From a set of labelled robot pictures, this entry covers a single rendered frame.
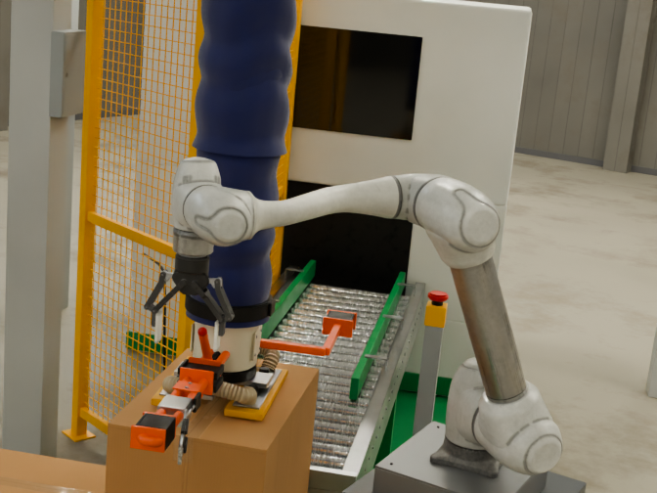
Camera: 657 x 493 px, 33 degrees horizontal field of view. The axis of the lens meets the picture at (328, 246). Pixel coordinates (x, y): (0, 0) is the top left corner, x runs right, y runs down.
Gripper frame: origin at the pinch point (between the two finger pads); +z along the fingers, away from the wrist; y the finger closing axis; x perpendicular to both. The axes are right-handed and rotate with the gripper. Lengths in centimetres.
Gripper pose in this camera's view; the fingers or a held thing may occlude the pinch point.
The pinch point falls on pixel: (187, 340)
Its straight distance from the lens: 248.7
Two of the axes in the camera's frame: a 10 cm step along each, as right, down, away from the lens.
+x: -1.7, 2.2, -9.6
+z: -0.9, 9.7, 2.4
